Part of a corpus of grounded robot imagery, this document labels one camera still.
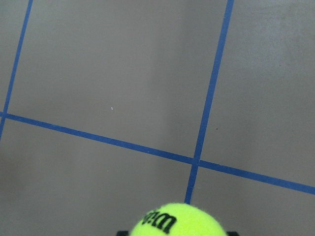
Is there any yellow Wilson tennis ball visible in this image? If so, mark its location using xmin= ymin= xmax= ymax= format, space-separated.
xmin=129 ymin=203 xmax=228 ymax=236

